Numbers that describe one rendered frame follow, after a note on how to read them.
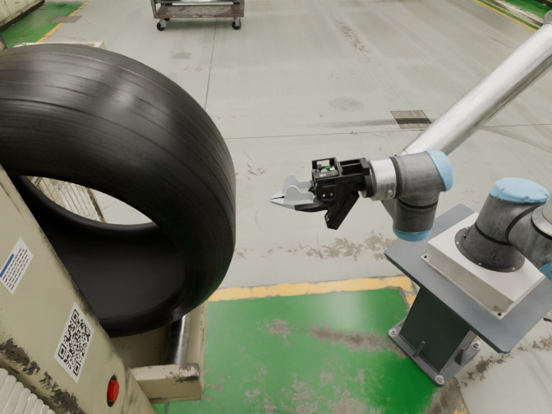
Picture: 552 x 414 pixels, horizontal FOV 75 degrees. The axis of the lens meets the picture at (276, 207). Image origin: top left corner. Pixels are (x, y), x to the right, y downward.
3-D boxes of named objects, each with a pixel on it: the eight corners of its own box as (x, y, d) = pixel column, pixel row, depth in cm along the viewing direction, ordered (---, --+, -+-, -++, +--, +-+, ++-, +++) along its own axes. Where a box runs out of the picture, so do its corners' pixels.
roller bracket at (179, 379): (204, 394, 77) (197, 375, 70) (11, 411, 75) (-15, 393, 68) (205, 379, 79) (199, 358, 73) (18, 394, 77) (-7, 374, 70)
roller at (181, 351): (158, 377, 75) (177, 382, 77) (169, 369, 73) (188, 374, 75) (177, 250, 101) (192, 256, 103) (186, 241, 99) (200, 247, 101)
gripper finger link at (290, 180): (266, 174, 78) (309, 167, 78) (270, 195, 82) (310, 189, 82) (268, 183, 75) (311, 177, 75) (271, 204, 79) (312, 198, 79)
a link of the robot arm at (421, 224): (415, 211, 94) (421, 172, 86) (439, 241, 85) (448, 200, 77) (381, 219, 93) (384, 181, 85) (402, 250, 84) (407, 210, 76)
